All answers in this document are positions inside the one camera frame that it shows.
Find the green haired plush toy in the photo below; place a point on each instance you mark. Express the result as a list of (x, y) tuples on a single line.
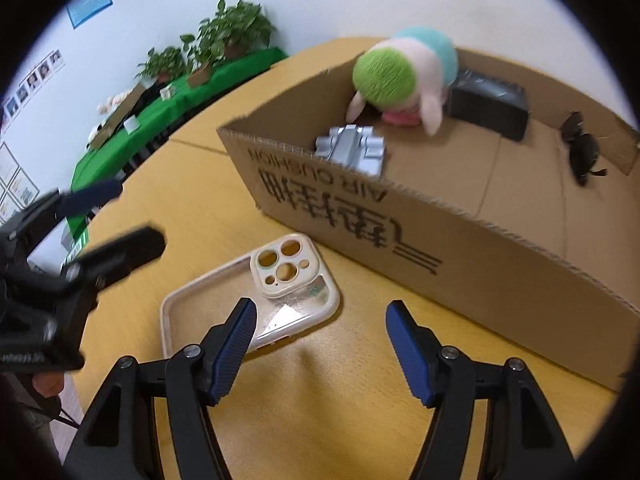
[(407, 78)]

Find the large potted green plant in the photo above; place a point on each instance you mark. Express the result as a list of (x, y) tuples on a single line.
[(233, 31)]

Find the green covered side table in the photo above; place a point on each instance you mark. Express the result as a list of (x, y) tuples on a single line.
[(124, 152)]

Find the black sunglasses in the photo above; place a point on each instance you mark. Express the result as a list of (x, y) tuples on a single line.
[(583, 149)]

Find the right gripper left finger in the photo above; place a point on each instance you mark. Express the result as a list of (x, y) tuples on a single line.
[(118, 437)]

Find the blue wall poster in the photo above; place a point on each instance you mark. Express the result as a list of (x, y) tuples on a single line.
[(80, 11)]

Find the silver metal bracket part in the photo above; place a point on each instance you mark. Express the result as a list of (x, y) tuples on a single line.
[(355, 147)]

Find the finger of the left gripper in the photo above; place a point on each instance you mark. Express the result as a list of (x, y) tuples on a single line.
[(113, 261), (33, 224)]

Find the brown cardboard box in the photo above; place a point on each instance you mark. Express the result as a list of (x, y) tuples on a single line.
[(496, 230)]

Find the black rectangular box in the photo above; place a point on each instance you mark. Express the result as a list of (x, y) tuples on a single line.
[(490, 103)]

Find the person's left hand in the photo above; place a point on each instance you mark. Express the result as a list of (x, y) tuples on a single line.
[(49, 384)]

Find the small potted green plant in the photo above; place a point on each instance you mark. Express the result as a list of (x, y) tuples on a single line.
[(165, 66)]

